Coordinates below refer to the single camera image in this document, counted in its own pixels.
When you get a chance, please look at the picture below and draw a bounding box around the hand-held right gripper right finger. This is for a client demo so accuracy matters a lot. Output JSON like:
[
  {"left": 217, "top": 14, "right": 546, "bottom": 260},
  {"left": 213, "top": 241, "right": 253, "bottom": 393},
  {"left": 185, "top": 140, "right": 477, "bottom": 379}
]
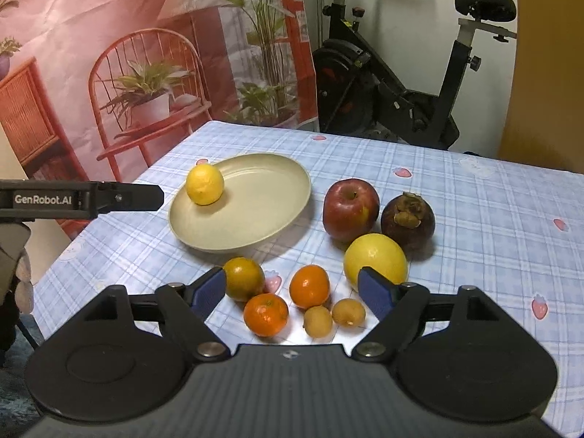
[{"left": 350, "top": 266, "right": 503, "bottom": 362}]

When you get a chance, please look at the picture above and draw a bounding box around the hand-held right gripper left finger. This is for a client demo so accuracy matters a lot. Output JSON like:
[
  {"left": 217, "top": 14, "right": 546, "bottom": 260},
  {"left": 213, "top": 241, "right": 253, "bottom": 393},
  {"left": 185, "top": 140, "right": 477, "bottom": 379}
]
[{"left": 87, "top": 265, "right": 231, "bottom": 364}]

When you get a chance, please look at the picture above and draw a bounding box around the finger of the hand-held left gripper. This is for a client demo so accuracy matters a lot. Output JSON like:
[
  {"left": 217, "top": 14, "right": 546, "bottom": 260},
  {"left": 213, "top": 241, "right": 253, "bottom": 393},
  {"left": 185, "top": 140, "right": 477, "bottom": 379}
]
[{"left": 91, "top": 181, "right": 165, "bottom": 218}]

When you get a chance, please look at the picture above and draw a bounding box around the large yellow lemon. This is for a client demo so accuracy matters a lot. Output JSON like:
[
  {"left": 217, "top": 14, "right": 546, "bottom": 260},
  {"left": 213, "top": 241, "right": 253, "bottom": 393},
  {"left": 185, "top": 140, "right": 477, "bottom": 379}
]
[{"left": 343, "top": 233, "right": 408, "bottom": 292}]

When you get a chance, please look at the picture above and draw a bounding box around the greenish orange tangerine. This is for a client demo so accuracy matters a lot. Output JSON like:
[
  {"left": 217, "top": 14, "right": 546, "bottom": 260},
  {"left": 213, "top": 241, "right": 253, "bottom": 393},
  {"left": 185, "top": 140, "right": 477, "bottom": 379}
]
[{"left": 222, "top": 257, "right": 266, "bottom": 302}]

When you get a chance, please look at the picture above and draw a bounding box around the small yellow lemon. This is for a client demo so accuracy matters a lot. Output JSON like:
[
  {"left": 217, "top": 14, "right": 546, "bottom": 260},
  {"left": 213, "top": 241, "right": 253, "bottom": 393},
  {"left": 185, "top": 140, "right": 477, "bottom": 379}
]
[{"left": 185, "top": 163, "right": 224, "bottom": 206}]

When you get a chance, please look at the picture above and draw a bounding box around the red apple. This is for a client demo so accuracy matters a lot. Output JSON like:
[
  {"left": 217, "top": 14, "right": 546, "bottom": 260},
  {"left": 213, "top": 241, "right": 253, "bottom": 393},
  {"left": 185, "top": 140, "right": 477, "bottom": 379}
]
[{"left": 323, "top": 178, "right": 381, "bottom": 243}]

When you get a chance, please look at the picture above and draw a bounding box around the beige round plate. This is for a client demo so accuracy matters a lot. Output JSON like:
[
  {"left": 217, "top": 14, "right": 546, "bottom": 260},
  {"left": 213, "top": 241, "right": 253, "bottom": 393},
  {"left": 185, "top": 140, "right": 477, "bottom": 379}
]
[{"left": 168, "top": 153, "right": 312, "bottom": 253}]

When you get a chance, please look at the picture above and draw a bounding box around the person's left hand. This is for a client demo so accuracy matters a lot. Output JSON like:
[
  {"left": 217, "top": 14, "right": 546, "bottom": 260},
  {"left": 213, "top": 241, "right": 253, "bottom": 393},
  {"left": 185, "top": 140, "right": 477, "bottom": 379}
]
[{"left": 0, "top": 222, "right": 34, "bottom": 315}]

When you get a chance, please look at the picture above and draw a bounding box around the small brown longan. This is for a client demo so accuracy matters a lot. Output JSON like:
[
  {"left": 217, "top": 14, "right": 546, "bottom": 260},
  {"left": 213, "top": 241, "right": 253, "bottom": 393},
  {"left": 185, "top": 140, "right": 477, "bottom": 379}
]
[
  {"left": 331, "top": 298, "right": 366, "bottom": 328},
  {"left": 303, "top": 306, "right": 334, "bottom": 339}
]

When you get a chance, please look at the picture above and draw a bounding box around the dark purple mangosteen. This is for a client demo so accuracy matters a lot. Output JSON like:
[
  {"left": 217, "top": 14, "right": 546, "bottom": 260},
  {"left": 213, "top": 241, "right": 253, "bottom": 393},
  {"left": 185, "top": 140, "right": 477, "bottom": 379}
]
[{"left": 381, "top": 192, "right": 436, "bottom": 253}]

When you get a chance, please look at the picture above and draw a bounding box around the blue plaid tablecloth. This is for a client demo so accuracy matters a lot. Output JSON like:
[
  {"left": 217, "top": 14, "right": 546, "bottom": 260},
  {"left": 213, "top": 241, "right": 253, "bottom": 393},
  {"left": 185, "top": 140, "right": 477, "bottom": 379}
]
[{"left": 32, "top": 121, "right": 584, "bottom": 438}]

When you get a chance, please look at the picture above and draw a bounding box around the printed backdrop cloth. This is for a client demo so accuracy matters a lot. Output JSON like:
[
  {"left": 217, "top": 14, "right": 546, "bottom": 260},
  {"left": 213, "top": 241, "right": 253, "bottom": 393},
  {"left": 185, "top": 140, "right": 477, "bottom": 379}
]
[{"left": 0, "top": 0, "right": 319, "bottom": 240}]

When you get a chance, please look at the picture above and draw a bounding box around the black exercise bike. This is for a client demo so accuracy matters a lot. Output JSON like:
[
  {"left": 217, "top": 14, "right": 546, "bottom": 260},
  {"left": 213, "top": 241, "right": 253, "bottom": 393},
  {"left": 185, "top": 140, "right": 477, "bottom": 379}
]
[{"left": 299, "top": 0, "right": 519, "bottom": 150}]

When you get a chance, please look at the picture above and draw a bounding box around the brown wooden door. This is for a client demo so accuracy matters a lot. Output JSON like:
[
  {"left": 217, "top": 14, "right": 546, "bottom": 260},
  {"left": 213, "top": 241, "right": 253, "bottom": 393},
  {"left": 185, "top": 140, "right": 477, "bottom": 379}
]
[{"left": 497, "top": 0, "right": 584, "bottom": 174}]

